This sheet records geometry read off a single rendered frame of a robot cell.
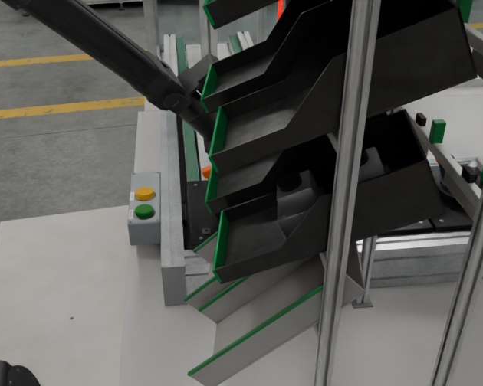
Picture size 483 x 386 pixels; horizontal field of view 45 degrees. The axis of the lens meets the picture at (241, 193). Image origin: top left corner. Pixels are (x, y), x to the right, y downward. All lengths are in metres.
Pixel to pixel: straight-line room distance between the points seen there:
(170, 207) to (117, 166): 2.11
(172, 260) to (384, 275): 0.43
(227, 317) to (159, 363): 0.20
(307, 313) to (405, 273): 0.51
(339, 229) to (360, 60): 0.19
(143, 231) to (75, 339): 0.26
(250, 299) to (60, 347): 0.40
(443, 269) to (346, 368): 0.32
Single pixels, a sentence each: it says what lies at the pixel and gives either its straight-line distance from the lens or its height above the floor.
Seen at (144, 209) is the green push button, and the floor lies 0.97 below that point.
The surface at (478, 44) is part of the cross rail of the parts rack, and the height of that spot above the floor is 1.47.
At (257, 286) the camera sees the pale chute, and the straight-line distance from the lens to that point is 0.89.
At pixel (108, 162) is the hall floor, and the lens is 3.43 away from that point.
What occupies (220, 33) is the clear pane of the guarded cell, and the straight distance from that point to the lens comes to 2.47.
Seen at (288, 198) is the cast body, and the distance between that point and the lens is 0.70.
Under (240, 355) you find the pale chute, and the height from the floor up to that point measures 1.06.
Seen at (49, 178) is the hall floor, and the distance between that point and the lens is 3.36.
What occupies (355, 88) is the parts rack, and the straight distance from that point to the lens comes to 0.55.
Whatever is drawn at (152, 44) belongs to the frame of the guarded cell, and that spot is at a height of 1.06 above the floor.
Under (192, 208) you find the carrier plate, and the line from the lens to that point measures 1.24.
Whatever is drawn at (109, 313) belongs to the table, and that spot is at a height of 0.86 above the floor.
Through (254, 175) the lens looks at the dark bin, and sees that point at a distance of 0.88.
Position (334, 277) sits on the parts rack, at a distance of 0.68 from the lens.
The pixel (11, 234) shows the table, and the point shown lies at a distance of 1.45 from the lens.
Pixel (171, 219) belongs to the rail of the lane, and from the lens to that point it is 1.25.
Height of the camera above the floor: 1.68
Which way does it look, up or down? 33 degrees down
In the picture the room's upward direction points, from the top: straight up
